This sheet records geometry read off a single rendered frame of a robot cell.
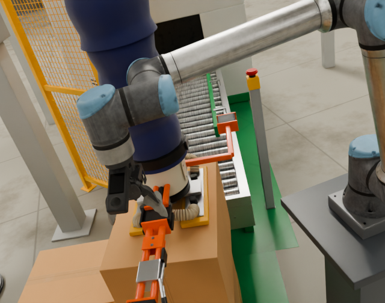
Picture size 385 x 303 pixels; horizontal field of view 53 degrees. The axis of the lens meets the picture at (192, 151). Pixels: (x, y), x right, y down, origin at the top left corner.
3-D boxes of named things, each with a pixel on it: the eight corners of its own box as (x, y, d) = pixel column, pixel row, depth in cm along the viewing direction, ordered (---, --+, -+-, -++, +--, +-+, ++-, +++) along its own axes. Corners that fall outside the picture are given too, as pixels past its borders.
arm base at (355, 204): (367, 178, 157) (368, 159, 152) (408, 202, 142) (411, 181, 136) (331, 198, 152) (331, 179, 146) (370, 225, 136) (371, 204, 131)
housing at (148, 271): (142, 272, 109) (138, 261, 106) (165, 269, 108) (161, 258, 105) (139, 293, 103) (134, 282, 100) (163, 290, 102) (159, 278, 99)
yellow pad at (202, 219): (184, 172, 163) (181, 163, 161) (207, 169, 162) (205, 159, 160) (181, 229, 135) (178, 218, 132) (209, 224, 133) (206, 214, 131)
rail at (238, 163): (215, 73, 404) (212, 56, 394) (220, 71, 404) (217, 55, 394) (245, 222, 208) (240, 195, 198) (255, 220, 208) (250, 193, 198)
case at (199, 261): (153, 229, 198) (131, 167, 177) (230, 219, 192) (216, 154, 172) (133, 339, 148) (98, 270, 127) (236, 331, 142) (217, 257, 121)
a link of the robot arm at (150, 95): (166, 64, 91) (115, 79, 90) (176, 80, 81) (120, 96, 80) (175, 99, 96) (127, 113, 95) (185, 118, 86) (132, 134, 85)
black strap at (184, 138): (131, 142, 149) (128, 133, 147) (189, 131, 146) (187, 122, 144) (121, 176, 130) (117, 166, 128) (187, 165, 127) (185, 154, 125)
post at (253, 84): (264, 203, 278) (245, 75, 226) (274, 202, 277) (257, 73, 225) (266, 210, 272) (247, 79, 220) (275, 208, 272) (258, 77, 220)
